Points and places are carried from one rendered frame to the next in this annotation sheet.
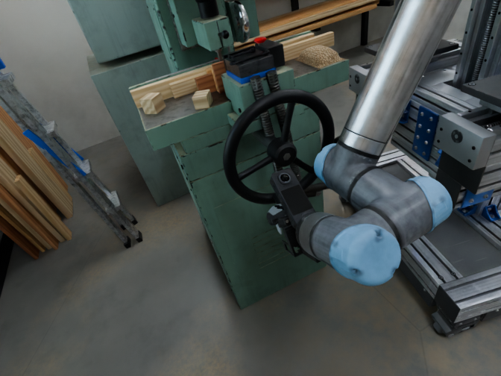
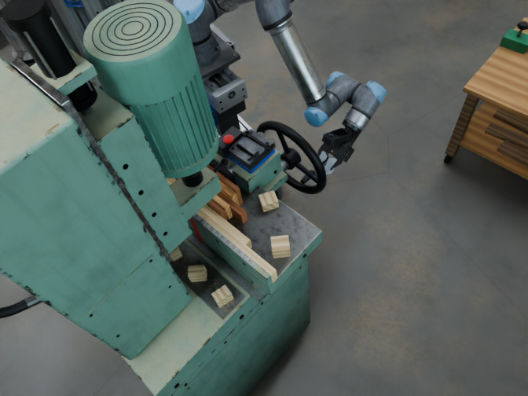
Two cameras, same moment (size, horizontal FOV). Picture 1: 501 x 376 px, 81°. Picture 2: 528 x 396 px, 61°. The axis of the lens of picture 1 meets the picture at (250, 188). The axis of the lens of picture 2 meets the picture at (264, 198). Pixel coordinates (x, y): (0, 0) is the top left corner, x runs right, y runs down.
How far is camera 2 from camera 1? 145 cm
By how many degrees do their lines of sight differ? 70
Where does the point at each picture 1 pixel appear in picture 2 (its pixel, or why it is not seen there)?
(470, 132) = (237, 85)
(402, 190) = (342, 80)
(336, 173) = (331, 106)
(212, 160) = not seen: hidden behind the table
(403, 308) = not seen: hidden behind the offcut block
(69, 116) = not seen: outside the picture
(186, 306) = (328, 383)
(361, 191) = (342, 96)
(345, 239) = (378, 91)
